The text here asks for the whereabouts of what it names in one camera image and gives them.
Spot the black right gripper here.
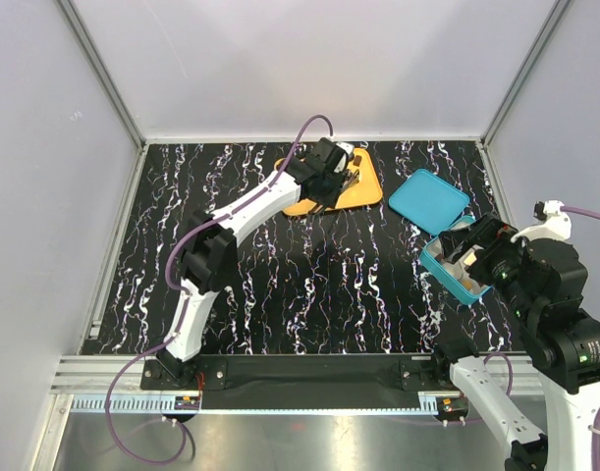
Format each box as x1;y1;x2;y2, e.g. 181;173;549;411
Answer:
437;209;540;321

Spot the teal tin box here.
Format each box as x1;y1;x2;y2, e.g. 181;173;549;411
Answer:
419;245;491;304

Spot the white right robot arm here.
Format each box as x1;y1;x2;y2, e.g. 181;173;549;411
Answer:
430;209;600;470

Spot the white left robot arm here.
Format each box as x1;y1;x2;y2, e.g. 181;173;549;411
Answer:
156;137;355;389

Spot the orange plastic tray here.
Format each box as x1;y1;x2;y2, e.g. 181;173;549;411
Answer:
283;147;383;217

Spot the teal tin lid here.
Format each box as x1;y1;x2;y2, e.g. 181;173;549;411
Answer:
388;169;470;236

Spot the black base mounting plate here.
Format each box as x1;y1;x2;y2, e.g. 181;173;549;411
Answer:
140;353;460;413

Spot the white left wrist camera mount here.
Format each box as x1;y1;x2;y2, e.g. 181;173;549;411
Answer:
335;141;355;173

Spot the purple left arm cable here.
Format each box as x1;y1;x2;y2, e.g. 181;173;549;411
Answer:
104;114;336;465

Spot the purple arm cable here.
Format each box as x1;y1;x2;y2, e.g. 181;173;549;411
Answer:
483;205;600;471
104;114;336;465

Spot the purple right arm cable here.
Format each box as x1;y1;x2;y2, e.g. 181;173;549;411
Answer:
483;205;600;471

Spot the aluminium cable duct rail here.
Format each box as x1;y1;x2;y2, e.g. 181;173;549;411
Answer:
71;394;202;415

